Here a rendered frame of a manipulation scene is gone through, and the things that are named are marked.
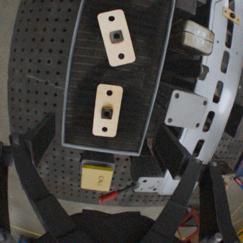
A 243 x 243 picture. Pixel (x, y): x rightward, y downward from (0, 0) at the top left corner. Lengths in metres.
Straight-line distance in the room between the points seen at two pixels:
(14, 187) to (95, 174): 2.32
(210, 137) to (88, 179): 0.42
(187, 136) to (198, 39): 0.30
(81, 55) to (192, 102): 0.24
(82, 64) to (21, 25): 0.64
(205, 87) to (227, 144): 0.72
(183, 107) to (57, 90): 0.57
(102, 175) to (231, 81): 0.47
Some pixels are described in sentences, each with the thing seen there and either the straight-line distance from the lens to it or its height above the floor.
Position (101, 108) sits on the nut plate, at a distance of 0.24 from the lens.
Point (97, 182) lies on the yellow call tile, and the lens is 0.33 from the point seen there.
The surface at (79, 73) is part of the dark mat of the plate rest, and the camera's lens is 0.24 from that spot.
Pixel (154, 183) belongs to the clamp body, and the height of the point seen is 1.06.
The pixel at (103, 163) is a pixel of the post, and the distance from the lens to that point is 0.32.
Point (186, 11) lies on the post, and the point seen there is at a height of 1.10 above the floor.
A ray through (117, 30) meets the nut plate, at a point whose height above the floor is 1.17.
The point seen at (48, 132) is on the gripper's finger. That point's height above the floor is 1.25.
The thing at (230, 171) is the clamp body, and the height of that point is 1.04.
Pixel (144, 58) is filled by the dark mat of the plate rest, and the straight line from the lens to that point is 0.24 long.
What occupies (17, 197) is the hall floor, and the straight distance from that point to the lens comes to 2.78.
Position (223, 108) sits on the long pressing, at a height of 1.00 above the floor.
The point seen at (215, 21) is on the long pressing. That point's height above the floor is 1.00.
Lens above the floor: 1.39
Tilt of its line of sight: 68 degrees down
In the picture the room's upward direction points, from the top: 167 degrees clockwise
